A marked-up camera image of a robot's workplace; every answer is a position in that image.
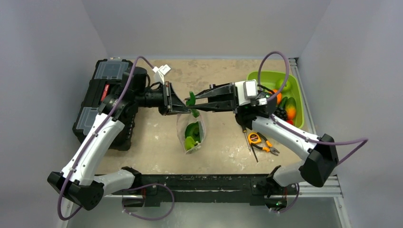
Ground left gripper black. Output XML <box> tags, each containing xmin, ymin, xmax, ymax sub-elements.
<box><xmin>135</xmin><ymin>80</ymin><xmax>191</xmax><ymax>115</ymax></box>

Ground clear zip top bag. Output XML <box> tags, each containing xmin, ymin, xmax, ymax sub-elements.
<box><xmin>176</xmin><ymin>110</ymin><xmax>207</xmax><ymax>154</ymax></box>

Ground green toy bok choy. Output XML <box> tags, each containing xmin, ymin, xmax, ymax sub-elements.
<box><xmin>184</xmin><ymin>122</ymin><xmax>202</xmax><ymax>151</ymax></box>

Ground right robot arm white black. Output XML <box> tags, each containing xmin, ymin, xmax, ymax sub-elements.
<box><xmin>187</xmin><ymin>80</ymin><xmax>339</xmax><ymax>193</ymax></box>

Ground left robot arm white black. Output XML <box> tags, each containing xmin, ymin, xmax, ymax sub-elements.
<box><xmin>48</xmin><ymin>65</ymin><xmax>188</xmax><ymax>210</ymax></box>

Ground black yellow screwdriver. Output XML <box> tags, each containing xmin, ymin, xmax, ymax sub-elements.
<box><xmin>241</xmin><ymin>125</ymin><xmax>252</xmax><ymax>152</ymax></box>

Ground green plastic basket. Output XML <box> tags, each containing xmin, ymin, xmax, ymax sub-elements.
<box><xmin>258</xmin><ymin>71</ymin><xmax>305</xmax><ymax>129</ymax></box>

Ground yellow tape measure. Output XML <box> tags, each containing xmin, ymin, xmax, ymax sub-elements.
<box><xmin>248</xmin><ymin>133</ymin><xmax>261</xmax><ymax>145</ymax></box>

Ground orange toy fruit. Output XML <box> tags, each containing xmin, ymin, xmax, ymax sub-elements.
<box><xmin>273</xmin><ymin>89</ymin><xmax>282</xmax><ymax>106</ymax></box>

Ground dark toy grapes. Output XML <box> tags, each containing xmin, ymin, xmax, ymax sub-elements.
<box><xmin>274</xmin><ymin>107</ymin><xmax>288</xmax><ymax>121</ymax></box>

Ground toy cucumber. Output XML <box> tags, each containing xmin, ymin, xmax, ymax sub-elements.
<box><xmin>278</xmin><ymin>96</ymin><xmax>288</xmax><ymax>109</ymax></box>

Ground toy mango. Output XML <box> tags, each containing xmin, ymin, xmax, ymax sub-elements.
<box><xmin>285</xmin><ymin>97</ymin><xmax>297</xmax><ymax>120</ymax></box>

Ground black plastic toolbox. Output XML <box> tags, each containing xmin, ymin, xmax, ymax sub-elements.
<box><xmin>72</xmin><ymin>59</ymin><xmax>146</xmax><ymax>151</ymax></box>

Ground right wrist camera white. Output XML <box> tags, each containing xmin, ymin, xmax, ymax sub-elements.
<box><xmin>234</xmin><ymin>79</ymin><xmax>268</xmax><ymax>106</ymax></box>

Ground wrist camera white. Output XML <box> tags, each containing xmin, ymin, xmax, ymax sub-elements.
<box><xmin>153</xmin><ymin>64</ymin><xmax>171</xmax><ymax>84</ymax></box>
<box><xmin>234</xmin><ymin>79</ymin><xmax>268</xmax><ymax>106</ymax></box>

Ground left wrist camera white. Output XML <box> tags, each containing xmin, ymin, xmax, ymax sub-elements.
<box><xmin>153</xmin><ymin>64</ymin><xmax>171</xmax><ymax>84</ymax></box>

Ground orange handled pliers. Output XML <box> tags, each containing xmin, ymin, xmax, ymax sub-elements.
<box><xmin>251</xmin><ymin>132</ymin><xmax>280</xmax><ymax>162</ymax></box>

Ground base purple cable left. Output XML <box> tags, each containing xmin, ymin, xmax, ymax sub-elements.
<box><xmin>122</xmin><ymin>183</ymin><xmax>175</xmax><ymax>222</ymax></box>

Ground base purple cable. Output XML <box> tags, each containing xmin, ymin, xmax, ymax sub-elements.
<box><xmin>122</xmin><ymin>183</ymin><xmax>175</xmax><ymax>222</ymax></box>
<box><xmin>269</xmin><ymin>182</ymin><xmax>301</xmax><ymax>215</ymax></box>

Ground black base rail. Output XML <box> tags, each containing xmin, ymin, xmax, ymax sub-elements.
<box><xmin>112</xmin><ymin>173</ymin><xmax>298</xmax><ymax>208</ymax></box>

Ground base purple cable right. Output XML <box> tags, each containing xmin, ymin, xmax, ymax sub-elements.
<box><xmin>269</xmin><ymin>182</ymin><xmax>301</xmax><ymax>215</ymax></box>

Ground aluminium frame rail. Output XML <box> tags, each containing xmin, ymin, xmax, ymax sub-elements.
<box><xmin>64</xmin><ymin>175</ymin><xmax>344</xmax><ymax>199</ymax></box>

